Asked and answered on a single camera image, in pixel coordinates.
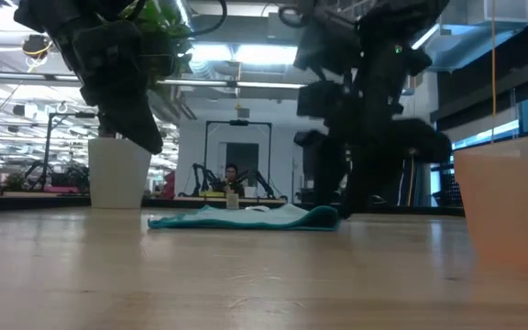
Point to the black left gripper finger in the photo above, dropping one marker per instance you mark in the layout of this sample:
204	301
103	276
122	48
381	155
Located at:
131	124

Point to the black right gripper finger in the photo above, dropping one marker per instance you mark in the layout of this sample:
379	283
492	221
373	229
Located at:
326	174
360	174

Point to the teal microfiber towel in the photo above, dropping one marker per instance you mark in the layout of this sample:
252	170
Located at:
245	217

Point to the black background robot arm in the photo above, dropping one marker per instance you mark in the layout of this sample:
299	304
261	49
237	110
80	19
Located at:
259	181
202	176

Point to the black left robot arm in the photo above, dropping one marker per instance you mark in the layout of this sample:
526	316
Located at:
48	14

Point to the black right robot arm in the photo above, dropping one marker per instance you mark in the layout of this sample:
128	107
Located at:
397	18

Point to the translucent orange plastic basket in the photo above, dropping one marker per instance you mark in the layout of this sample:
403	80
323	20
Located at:
511	206

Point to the white plant pot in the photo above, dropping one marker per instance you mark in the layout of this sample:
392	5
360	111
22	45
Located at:
117	183

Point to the round black ceiling fixture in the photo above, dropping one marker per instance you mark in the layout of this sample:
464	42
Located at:
36	45

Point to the green leafy plant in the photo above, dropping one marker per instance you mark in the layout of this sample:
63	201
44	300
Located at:
179	34

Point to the person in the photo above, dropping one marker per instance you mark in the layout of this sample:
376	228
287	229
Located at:
232	176

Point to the grey hanging box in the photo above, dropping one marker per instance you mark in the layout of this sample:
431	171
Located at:
243	113

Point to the small background plant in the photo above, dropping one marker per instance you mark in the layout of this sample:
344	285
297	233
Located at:
15	181

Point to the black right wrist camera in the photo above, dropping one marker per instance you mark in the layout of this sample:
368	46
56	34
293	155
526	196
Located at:
314	98

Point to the black background rig frame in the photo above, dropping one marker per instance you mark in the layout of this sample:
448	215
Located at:
49	137
206	146

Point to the black aluminium table frame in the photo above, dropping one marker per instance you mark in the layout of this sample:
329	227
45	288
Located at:
39	201

